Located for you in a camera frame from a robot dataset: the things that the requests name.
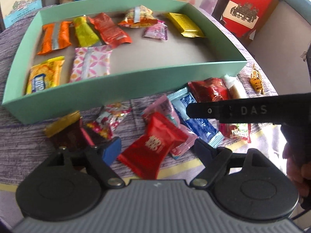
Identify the orange foil snack packet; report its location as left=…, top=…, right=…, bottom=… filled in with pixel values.
left=37, top=21, right=73, bottom=55

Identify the orange gold candy packet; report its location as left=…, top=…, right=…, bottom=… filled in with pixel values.
left=250, top=64, right=264, bottom=95

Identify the brown gold-edged snack packet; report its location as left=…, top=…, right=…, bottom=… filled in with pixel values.
left=45, top=112, right=93, bottom=151

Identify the yellow gold snack packet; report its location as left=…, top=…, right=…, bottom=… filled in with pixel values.
left=165, top=13, right=204, bottom=38

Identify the orange yellow puffy snack packet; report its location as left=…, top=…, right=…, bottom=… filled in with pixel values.
left=118, top=5, right=157, bottom=29

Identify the white translucent candy packet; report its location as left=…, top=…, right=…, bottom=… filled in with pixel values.
left=224, top=75, right=248, bottom=99

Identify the yellow snack packet blue logo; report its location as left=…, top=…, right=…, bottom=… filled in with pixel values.
left=25, top=56, right=66, bottom=95

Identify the purple striped tablecloth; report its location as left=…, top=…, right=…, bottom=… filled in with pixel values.
left=0, top=3, right=311, bottom=195

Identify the person's right hand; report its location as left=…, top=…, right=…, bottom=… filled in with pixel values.
left=283, top=141, right=311, bottom=199

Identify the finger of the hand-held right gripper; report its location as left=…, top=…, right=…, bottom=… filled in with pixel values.
left=186, top=93, right=311, bottom=127

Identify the small pink candy packet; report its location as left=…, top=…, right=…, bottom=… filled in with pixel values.
left=142, top=21, right=169, bottom=40

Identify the orange-red snack packet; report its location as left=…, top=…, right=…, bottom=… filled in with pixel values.
left=89, top=13, right=132, bottom=48

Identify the red candy packet gold print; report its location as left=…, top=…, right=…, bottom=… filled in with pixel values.
left=117, top=112, right=190, bottom=180

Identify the red cardboard box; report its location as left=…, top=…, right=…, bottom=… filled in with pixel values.
left=220, top=0, right=280, bottom=38

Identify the red shiny snack packet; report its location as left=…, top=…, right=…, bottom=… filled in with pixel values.
left=188, top=78, right=231, bottom=102

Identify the cartoon print candy packet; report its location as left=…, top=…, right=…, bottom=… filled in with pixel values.
left=86, top=103, right=133, bottom=140

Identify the pink patterned snack packet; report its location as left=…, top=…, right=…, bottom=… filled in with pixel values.
left=69, top=46, right=113, bottom=83

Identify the beige illustrated box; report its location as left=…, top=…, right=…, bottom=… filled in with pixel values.
left=0, top=0, right=43, bottom=28

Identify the red green white candy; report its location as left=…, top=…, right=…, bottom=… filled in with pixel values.
left=220, top=123, right=251, bottom=142

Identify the yellow-green snack packet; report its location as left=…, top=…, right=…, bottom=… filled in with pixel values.
left=73, top=16, right=101, bottom=46

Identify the mint green cardboard box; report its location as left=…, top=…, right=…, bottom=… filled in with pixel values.
left=1, top=0, right=249, bottom=124

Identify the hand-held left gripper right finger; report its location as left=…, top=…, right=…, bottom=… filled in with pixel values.
left=190, top=138, right=276, bottom=190

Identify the pink white candy packet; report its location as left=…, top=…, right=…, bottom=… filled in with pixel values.
left=142, top=95, right=197, bottom=159

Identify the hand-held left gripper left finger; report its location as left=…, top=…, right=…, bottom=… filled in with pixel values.
left=47, top=137, right=125, bottom=190

